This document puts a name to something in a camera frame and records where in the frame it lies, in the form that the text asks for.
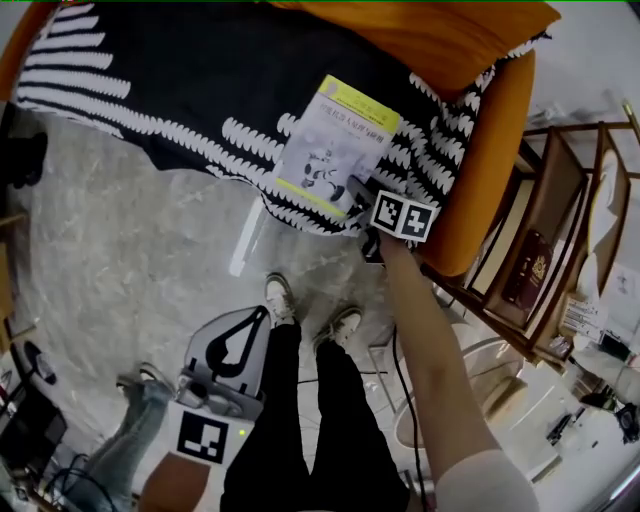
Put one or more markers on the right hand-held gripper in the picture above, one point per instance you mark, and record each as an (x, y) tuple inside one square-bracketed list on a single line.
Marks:
[(415, 220)]

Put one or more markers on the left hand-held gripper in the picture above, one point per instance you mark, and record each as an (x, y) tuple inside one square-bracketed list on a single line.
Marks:
[(200, 435)]

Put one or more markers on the yellow and white booklet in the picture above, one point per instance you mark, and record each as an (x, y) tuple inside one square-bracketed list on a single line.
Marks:
[(330, 150)]

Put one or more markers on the orange sofa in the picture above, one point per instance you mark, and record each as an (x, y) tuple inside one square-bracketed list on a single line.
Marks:
[(480, 175)]

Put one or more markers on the person's left forearm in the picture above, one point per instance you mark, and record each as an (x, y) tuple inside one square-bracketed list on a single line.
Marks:
[(170, 485)]

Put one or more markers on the person's right forearm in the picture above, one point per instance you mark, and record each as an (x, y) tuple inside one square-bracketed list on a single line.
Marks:
[(430, 360)]

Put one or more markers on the round glass side table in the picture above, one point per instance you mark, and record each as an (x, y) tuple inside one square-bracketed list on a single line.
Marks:
[(480, 360)]

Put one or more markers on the person's left shoe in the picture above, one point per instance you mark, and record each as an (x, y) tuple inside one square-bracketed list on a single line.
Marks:
[(277, 297)]

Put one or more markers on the person's shoe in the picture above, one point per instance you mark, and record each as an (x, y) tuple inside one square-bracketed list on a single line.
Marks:
[(345, 322), (277, 297)]

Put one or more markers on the person's black trousers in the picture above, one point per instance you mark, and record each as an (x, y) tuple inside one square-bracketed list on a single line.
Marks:
[(325, 425)]

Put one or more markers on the person's right shoe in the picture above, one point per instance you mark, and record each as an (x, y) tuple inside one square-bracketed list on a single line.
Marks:
[(345, 322)]

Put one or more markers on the large orange cushion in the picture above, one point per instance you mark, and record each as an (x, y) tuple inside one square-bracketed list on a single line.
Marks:
[(425, 40)]

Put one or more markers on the dark red booklet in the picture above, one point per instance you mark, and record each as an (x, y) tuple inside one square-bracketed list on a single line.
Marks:
[(527, 275)]

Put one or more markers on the black white striped blanket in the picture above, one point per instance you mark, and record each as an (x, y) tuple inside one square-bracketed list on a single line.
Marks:
[(200, 75)]

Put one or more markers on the wooden side table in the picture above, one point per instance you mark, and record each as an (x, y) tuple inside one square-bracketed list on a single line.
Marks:
[(565, 200)]

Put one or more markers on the white slipper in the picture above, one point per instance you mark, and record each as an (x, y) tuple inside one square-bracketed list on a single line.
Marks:
[(607, 215)]

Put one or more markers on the white paper tag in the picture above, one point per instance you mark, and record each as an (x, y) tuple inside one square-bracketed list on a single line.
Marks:
[(582, 317)]

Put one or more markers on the person's white shirt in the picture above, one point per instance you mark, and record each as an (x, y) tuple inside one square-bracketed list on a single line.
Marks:
[(490, 485)]

